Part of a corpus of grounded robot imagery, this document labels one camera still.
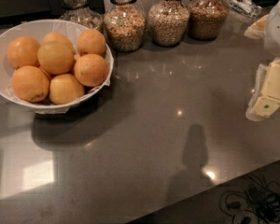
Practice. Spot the glass jar colourful cereal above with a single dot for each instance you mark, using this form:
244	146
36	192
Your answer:
125	25

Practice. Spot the orange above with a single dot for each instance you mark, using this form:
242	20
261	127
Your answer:
55	57
22	51
54	36
91	70
29	83
91	41
65	89

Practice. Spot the glass jar far left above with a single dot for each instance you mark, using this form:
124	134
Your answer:
79	11

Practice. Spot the glass jar pale cereal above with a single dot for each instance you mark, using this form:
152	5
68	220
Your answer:
168	20

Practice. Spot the clear plastic bag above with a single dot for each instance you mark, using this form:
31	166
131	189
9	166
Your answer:
245	7

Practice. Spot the glass jar brown cereal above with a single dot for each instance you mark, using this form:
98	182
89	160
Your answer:
206	18

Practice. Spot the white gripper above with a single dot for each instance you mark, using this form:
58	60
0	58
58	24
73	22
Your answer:
278	28

